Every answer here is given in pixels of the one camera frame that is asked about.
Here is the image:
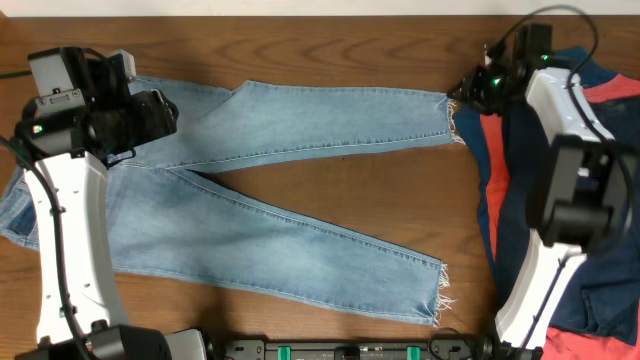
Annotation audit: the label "light blue denim jeans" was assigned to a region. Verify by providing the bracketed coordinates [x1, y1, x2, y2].
[0, 74, 466, 327]

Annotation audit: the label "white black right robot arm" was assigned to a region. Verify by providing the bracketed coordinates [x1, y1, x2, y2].
[449, 24, 639, 359]

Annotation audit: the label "black rail with green clips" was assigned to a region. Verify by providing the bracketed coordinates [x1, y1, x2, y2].
[223, 335, 492, 360]

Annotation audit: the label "navy and red t-shirt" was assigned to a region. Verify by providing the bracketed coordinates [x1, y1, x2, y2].
[453, 62, 639, 359]

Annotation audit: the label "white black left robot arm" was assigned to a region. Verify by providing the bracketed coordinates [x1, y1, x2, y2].
[10, 47, 211, 359]

